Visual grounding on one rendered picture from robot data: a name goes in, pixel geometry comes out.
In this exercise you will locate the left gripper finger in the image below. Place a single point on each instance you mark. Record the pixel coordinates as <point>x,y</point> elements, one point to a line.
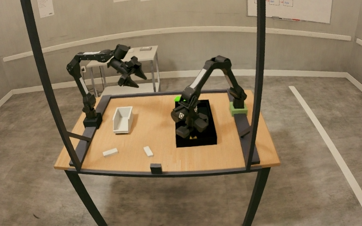
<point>129,82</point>
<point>140,73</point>

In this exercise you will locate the white open box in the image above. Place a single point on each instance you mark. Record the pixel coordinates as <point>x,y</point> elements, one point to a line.
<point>122,120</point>

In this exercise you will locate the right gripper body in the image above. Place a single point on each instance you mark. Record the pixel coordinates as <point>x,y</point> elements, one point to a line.
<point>185,131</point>

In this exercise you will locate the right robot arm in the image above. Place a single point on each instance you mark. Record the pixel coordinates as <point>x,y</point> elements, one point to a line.
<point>193,91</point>

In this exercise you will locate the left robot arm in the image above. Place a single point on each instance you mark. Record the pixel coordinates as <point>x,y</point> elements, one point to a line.
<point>103,56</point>

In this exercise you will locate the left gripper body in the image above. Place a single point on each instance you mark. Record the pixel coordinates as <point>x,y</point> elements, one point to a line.
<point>124,76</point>

